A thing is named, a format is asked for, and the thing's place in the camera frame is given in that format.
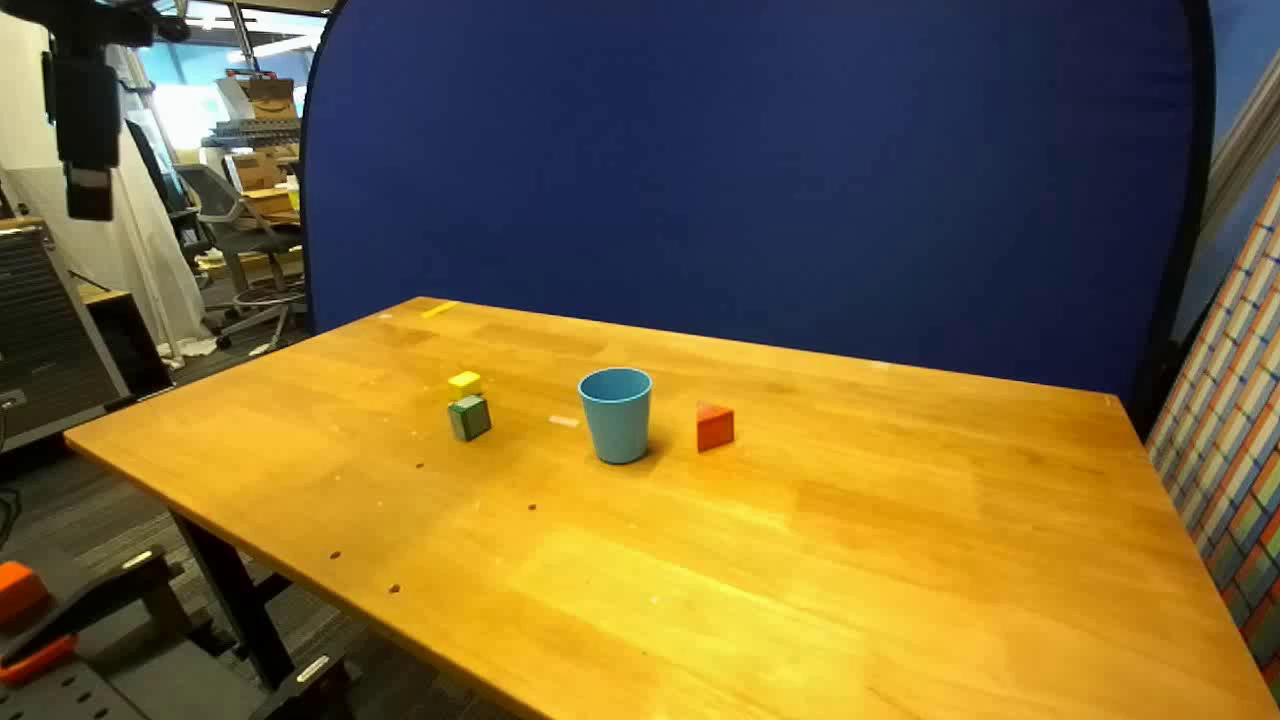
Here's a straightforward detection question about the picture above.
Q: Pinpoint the grey equipment case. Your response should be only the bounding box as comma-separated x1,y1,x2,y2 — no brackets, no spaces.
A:
0,225,129,453

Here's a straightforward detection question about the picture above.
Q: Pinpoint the yellow cube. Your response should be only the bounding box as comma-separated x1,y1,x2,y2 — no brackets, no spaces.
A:
449,370,484,397

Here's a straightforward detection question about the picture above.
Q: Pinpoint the black stand with orange handles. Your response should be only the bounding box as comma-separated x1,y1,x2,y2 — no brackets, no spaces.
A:
0,552,357,720

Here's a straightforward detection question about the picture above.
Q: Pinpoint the green cube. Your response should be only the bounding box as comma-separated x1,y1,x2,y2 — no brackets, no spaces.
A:
449,397,491,443

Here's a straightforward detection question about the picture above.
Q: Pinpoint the blue plastic cup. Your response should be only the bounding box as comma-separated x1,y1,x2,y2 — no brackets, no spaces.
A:
577,367,653,463

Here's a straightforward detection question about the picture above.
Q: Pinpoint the blue round backdrop screen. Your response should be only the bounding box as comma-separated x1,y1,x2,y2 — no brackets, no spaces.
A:
303,0,1212,413

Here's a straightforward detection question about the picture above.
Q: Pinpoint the red cube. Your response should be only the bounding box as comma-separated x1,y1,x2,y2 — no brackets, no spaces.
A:
695,403,736,453

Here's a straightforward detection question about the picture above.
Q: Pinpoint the cluttered background shelf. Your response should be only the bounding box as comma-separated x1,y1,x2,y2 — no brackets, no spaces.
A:
204,73,301,225

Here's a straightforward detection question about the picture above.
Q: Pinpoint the black camera on mount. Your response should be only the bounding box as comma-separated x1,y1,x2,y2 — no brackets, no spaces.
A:
0,0,194,218

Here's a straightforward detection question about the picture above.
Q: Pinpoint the black table leg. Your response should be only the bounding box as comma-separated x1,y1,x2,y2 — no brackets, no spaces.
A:
176,516,293,688

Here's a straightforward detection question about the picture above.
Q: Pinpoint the colourful checkered panel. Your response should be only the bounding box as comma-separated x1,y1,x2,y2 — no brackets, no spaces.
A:
1150,187,1280,678

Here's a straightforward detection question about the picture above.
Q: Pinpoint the white cloth cover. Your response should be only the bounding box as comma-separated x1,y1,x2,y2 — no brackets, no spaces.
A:
0,17,217,367

